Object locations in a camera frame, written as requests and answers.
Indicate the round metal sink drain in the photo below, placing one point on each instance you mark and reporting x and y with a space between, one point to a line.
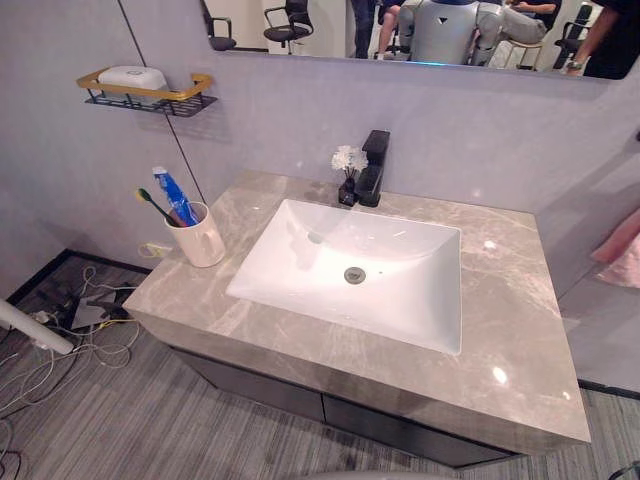
353 274

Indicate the white rectangular sink basin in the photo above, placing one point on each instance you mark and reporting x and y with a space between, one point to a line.
360 270

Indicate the black diffuser bottle white flowers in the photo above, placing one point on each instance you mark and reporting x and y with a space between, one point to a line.
347 172

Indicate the black square faucet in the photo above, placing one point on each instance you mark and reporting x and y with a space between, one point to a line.
372 170

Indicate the cream ceramic mug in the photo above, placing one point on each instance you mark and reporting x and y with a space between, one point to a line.
197 242

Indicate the blue white toothpaste tube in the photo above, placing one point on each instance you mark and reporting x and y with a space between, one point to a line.
175 192

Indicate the dark vanity cabinet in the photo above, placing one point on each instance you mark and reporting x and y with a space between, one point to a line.
320 400

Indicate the green black toothbrush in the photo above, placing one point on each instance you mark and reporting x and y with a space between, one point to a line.
154 202

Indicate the grey marble vanity counter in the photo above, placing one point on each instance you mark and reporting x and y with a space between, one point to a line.
505 320

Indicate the grey flat floor device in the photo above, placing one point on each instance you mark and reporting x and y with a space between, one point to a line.
95 310

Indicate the white soap box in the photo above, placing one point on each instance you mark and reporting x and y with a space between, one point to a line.
131 80

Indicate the pink towel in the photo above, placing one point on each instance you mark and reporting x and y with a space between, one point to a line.
620 250

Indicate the white tube bar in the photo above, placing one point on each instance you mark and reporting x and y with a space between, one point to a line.
32 327

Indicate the white wall power socket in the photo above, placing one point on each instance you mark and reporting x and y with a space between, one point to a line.
154 249

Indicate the black gold wall shelf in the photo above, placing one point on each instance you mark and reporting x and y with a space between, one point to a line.
150 95

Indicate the wall mirror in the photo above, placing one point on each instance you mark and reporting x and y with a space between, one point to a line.
410 30

